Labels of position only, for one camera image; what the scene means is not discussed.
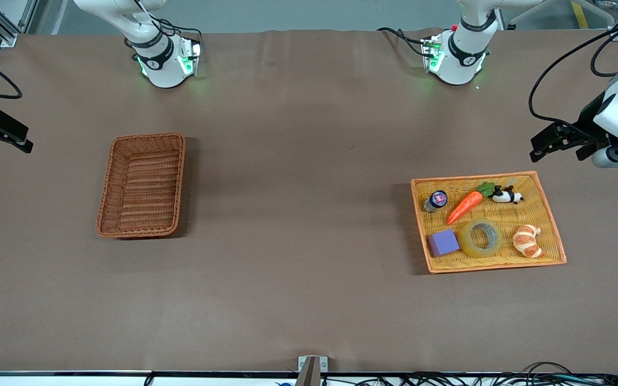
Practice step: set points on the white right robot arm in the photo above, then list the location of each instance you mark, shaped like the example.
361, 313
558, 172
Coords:
161, 64

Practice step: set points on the toy croissant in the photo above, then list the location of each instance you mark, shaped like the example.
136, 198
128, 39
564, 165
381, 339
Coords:
526, 241

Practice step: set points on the clear yellowish tape roll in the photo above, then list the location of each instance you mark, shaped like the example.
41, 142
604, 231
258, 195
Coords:
467, 244

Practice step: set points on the black white panda figurine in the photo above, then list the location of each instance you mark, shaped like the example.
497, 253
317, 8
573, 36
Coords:
505, 197

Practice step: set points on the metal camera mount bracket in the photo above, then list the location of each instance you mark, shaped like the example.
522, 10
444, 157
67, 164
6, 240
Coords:
303, 364

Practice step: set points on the yellow orange-rimmed wicker basket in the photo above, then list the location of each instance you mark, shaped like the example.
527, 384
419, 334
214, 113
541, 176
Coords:
502, 214

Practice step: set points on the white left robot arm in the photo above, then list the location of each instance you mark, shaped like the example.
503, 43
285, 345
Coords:
459, 59

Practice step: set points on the brown wicker basket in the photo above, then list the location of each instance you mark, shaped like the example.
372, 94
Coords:
142, 187

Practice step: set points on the small jar with black lid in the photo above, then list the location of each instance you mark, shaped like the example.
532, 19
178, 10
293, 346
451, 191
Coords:
438, 199

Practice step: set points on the orange toy carrot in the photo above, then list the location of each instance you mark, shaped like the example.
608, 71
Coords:
464, 208

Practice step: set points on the purple foam cube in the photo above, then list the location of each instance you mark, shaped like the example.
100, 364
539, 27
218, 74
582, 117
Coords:
444, 244

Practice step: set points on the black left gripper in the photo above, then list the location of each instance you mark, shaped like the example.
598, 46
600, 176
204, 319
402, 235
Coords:
587, 132

